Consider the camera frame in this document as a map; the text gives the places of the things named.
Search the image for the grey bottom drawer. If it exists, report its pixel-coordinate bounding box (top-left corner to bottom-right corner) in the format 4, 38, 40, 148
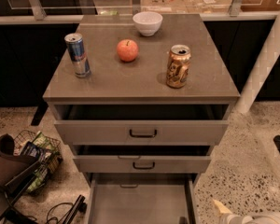
84, 174, 200, 224

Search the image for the green snack bag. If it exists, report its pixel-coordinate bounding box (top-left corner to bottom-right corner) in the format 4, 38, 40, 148
27, 132, 62, 193

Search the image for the white ceramic bowl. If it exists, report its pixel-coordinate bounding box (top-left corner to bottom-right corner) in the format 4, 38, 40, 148
133, 11, 162, 36

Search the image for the gold soda can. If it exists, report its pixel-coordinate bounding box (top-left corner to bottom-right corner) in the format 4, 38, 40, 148
166, 44, 191, 89

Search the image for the dark blue snack bag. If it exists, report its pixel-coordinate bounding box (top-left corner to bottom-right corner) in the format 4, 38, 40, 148
21, 141, 46, 160

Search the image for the grey drawer cabinet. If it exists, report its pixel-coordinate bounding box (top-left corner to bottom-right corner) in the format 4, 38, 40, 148
42, 13, 242, 224

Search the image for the brown chair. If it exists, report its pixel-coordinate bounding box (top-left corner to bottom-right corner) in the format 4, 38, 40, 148
0, 134, 40, 220

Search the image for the grey middle drawer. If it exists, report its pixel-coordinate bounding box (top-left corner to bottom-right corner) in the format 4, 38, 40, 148
74, 146, 211, 174

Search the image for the black bar on floor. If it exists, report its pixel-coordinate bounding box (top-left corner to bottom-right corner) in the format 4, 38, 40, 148
63, 195, 87, 224

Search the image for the grey top drawer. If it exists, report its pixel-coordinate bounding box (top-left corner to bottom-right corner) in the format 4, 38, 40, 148
55, 105, 228, 146

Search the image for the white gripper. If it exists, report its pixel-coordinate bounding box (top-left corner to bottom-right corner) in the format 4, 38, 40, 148
213, 200, 280, 224

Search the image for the grey drawer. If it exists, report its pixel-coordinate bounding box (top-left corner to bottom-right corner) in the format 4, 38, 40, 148
74, 146, 211, 174
84, 174, 200, 224
55, 105, 228, 146

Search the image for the white railing ledge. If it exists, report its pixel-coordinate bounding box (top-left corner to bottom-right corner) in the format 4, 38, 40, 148
0, 11, 279, 25

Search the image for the red apple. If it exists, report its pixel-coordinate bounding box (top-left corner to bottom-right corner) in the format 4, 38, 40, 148
117, 39, 139, 62

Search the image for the blue silver energy drink can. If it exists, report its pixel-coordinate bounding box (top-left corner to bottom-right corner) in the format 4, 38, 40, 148
64, 33, 91, 77

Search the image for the cardboard box left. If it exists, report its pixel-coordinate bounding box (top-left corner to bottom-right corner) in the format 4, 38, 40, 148
140, 0, 188, 13

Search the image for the black wire basket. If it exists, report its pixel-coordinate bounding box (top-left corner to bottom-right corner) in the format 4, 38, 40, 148
14, 130, 63, 194

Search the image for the white diagonal post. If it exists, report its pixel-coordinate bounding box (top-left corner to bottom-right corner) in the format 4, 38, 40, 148
235, 11, 280, 114

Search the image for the black cable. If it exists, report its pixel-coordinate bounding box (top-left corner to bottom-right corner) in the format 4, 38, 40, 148
45, 202, 75, 224

